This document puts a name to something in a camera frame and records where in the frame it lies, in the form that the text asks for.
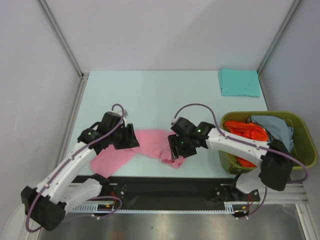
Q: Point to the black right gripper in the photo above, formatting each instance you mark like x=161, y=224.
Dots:
x=174, y=141

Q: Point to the folded teal t shirt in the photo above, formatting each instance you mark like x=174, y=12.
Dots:
x=239, y=83

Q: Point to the orange t shirt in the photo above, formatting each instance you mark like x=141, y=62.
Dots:
x=247, y=130

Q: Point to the olive green plastic basket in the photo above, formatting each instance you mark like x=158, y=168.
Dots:
x=303, y=150

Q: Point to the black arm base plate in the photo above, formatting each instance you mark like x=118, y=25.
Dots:
x=178, y=191

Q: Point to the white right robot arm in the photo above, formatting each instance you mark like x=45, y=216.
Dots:
x=272, y=160

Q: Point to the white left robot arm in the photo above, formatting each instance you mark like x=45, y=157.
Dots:
x=48, y=203

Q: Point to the aluminium frame rail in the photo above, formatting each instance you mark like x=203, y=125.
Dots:
x=293, y=194

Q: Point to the aluminium corner post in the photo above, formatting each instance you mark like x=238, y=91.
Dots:
x=51, y=19
x=279, y=34

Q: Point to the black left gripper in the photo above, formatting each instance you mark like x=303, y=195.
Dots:
x=130, y=141

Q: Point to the grey slotted cable duct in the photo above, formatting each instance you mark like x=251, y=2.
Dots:
x=106, y=208

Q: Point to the grey blue t shirt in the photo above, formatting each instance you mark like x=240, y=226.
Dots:
x=276, y=129

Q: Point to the left aluminium corner post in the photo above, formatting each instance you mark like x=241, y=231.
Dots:
x=51, y=19

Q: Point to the pink t shirt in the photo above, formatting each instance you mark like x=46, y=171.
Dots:
x=153, y=143

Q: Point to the right aluminium corner post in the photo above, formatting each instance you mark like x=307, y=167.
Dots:
x=279, y=34

